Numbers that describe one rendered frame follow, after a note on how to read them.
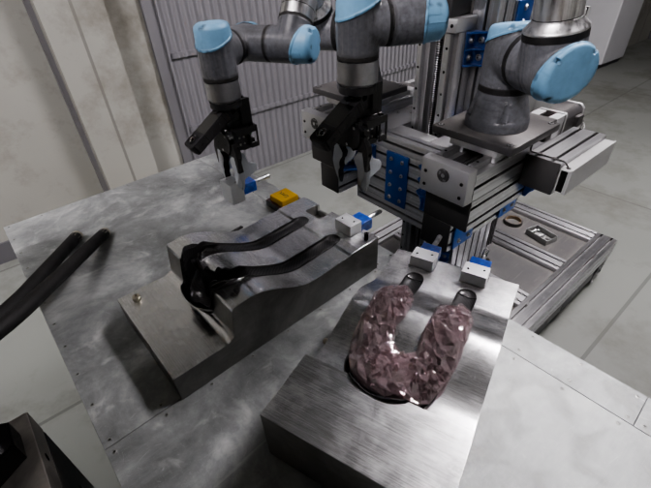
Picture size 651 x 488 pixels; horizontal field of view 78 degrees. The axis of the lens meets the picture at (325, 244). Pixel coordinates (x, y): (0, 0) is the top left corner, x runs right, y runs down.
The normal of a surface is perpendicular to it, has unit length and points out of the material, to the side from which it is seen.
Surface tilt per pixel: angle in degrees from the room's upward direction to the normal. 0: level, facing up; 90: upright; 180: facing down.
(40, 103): 90
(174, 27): 90
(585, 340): 0
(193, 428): 0
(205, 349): 0
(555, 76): 97
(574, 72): 97
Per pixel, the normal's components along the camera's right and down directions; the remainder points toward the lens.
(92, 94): 0.64, 0.44
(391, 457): -0.04, -0.80
